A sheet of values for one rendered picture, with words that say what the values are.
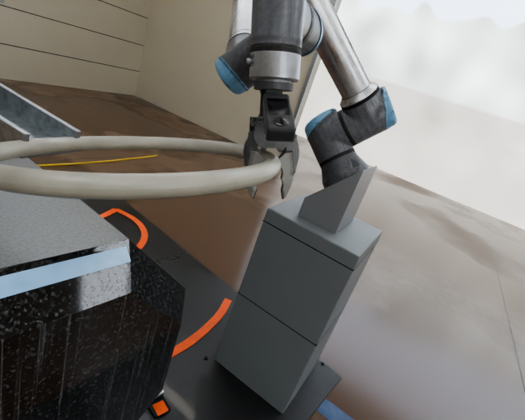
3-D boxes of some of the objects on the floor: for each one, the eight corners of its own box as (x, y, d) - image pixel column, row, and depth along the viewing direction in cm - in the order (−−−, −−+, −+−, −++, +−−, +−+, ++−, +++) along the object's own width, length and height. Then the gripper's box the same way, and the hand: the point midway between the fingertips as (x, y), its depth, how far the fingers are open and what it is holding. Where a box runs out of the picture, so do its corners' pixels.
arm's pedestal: (253, 314, 206) (302, 187, 175) (327, 366, 187) (396, 232, 156) (198, 360, 164) (250, 203, 133) (286, 432, 144) (370, 268, 113)
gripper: (299, 87, 67) (291, 191, 73) (237, 82, 66) (234, 190, 72) (312, 83, 59) (301, 202, 65) (242, 78, 57) (237, 201, 63)
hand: (268, 192), depth 65 cm, fingers closed on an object, 5 cm apart
